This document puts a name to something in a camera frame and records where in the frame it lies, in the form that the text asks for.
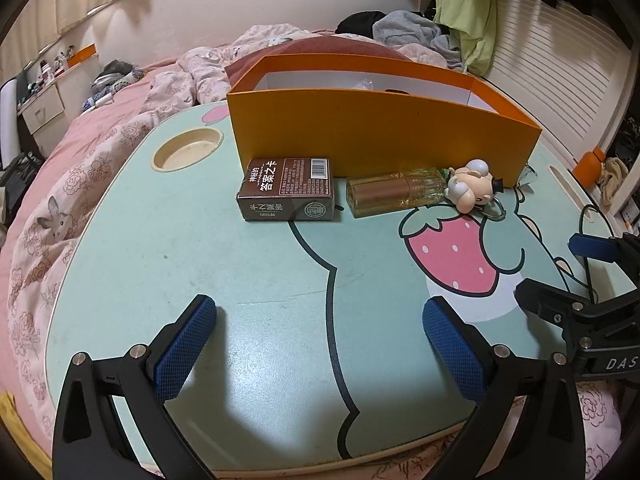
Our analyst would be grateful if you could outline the black cable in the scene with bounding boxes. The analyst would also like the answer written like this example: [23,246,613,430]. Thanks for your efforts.
[577,204,614,302]

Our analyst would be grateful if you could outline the grey clothes by cabinet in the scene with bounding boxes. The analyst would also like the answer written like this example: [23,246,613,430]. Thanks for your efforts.
[81,60,144,113]

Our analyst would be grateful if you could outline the orange cardboard box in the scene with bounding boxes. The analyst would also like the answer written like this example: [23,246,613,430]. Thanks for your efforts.
[227,53,541,186]

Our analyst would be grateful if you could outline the mint green lap table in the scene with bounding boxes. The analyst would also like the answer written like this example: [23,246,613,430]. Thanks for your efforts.
[46,105,631,476]

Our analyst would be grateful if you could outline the grey blue clothes pile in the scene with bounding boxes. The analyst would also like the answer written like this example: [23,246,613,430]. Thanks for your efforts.
[372,10,465,72]

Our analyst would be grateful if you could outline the dark red pillow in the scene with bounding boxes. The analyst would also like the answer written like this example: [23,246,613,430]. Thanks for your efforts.
[226,36,408,84]

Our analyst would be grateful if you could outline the white bedside drawer cabinet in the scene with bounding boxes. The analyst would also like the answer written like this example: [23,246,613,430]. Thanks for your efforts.
[18,63,99,157]

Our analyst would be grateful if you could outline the brown card box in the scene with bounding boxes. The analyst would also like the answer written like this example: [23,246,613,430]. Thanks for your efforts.
[236,157,335,222]

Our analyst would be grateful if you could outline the light green hanging garment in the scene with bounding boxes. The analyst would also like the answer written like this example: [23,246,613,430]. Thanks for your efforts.
[435,0,498,76]

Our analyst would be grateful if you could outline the golden perfume bottle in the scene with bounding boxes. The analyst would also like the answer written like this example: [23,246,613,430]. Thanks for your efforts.
[346,168,446,218]

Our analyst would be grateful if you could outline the small cartoon figurine keychain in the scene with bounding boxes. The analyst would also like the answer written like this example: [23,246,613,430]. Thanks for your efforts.
[444,159,506,221]

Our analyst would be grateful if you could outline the black clothes on bed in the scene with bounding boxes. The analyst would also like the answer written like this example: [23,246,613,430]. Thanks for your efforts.
[335,11,386,39]

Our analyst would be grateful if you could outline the pink floral duvet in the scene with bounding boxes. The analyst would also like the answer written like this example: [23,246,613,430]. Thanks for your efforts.
[0,22,452,441]

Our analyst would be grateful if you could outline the clear plastic wrap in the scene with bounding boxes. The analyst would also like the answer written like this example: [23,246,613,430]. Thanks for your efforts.
[352,79,374,91]

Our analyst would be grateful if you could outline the orange bottle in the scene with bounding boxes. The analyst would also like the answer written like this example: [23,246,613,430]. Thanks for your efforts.
[572,146,605,188]

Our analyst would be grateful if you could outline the small orange box on shelf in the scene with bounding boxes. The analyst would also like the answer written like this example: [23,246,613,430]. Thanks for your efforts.
[67,44,96,67]

